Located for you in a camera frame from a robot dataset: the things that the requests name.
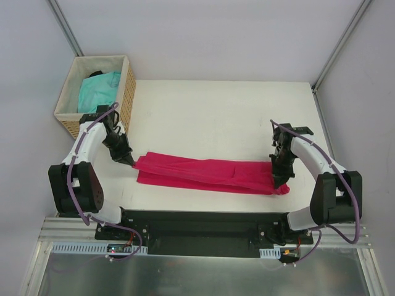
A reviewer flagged right white cable duct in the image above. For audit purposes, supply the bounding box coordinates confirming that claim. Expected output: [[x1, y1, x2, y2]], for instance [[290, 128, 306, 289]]
[[259, 247, 281, 260]]

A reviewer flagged right aluminium frame post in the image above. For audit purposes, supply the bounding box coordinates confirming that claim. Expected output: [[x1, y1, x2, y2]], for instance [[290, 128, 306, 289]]
[[310, 0, 374, 93]]

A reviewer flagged teal t shirt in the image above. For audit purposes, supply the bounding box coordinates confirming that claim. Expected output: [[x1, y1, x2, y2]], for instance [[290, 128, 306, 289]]
[[77, 71, 121, 113]]

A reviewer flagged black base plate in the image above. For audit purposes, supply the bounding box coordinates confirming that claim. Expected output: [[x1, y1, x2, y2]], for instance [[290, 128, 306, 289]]
[[94, 209, 313, 258]]

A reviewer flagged front aluminium rail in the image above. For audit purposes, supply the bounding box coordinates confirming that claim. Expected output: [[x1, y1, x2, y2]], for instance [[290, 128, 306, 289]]
[[38, 217, 373, 249]]

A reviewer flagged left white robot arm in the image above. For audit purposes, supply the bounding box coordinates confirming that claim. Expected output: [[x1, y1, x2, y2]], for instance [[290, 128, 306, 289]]
[[48, 102, 135, 240]]

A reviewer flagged black garment in basket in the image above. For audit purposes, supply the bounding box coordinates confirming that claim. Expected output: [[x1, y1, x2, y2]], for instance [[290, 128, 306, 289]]
[[88, 70, 103, 78]]

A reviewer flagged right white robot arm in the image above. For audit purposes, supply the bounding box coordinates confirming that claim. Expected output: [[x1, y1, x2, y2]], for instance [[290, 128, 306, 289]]
[[269, 122, 362, 245]]

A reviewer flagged wicker basket with liner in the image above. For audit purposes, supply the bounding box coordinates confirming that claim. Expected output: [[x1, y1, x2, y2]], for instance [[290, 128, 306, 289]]
[[54, 55, 137, 141]]

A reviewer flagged pink t shirt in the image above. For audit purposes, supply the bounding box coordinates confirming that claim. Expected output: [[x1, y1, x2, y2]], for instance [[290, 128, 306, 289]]
[[134, 152, 290, 195]]

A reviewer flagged left aluminium frame post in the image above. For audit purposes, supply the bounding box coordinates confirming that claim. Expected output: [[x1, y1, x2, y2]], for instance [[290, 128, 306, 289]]
[[46, 0, 84, 57]]

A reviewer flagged aluminium frame post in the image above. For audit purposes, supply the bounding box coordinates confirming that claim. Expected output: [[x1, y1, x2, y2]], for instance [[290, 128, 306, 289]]
[[310, 0, 374, 93], [46, 0, 84, 57]]

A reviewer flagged white cable duct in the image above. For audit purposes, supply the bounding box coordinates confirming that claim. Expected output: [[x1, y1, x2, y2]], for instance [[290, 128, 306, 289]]
[[52, 242, 148, 256], [259, 247, 281, 260]]

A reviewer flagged left white cable duct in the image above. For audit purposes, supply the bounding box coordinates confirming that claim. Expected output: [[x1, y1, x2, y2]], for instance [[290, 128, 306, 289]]
[[52, 242, 148, 256]]

